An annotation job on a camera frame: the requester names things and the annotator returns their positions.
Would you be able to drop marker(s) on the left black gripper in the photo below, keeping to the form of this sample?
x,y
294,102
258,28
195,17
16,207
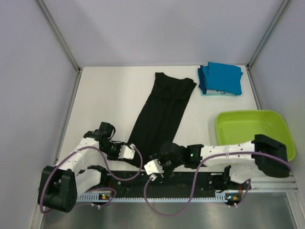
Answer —
x,y
115,157

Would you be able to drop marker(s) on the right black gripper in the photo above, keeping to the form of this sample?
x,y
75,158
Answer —
x,y
167,173

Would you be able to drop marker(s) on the black t shirt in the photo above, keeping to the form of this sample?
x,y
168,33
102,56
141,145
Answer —
x,y
160,116

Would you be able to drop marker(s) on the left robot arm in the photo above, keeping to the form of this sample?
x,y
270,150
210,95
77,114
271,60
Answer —
x,y
80,171

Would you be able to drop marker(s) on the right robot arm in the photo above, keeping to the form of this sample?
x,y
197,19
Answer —
x,y
262,156

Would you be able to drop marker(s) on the green plastic basin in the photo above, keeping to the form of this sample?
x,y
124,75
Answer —
x,y
235,127

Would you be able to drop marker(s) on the light teal folded shirt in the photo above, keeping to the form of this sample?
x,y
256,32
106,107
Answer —
x,y
215,92

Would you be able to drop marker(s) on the dark blue folded shirt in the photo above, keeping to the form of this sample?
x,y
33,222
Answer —
x,y
202,71

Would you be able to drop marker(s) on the top blue folded shirt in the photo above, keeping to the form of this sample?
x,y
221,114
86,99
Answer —
x,y
223,77

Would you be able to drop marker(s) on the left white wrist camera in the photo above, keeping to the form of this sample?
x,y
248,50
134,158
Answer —
x,y
127,152

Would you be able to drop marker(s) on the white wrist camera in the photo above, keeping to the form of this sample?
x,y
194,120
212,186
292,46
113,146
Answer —
x,y
127,152
153,168

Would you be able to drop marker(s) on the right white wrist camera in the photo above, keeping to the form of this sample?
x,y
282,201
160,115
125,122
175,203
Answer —
x,y
153,168

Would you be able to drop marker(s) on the light blue cable duct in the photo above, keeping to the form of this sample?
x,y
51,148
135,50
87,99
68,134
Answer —
x,y
96,197

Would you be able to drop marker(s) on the left aluminium frame post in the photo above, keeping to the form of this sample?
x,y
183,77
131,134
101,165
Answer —
x,y
58,35

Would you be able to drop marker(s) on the aluminium frame post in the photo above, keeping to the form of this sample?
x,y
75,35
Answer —
x,y
58,35
273,24

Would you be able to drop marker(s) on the right aluminium frame post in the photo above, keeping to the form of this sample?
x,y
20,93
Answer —
x,y
273,24

